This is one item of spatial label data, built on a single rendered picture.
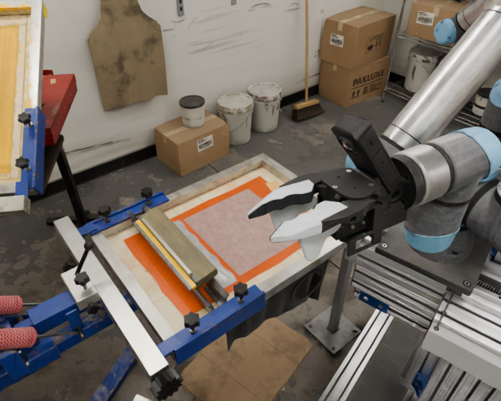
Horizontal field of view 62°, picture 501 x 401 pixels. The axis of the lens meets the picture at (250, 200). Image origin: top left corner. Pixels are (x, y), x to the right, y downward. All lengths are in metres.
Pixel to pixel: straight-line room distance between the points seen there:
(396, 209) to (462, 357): 0.57
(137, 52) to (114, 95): 0.35
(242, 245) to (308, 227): 1.00
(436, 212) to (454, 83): 0.22
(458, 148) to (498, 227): 0.34
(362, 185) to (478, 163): 0.18
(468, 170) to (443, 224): 0.10
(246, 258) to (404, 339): 1.07
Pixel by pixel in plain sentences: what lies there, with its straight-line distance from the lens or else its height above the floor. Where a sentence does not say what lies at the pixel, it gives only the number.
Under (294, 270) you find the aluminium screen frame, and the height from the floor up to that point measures 0.99.
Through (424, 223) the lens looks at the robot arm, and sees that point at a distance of 0.67.
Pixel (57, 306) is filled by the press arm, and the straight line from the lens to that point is 1.28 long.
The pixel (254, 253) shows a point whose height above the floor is 0.95.
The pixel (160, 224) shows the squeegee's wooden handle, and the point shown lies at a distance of 1.40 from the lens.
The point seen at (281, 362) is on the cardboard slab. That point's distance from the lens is 2.26.
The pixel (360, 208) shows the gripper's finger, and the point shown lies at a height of 1.69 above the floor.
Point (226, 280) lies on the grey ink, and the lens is 1.34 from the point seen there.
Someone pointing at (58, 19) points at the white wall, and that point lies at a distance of 3.08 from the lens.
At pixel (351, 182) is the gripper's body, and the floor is 1.68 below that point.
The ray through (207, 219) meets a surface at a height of 0.96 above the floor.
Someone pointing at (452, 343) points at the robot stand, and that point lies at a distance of 1.06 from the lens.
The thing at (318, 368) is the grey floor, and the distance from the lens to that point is 2.29.
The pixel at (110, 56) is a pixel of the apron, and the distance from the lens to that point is 3.17.
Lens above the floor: 1.98
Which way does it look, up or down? 39 degrees down
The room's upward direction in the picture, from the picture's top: straight up
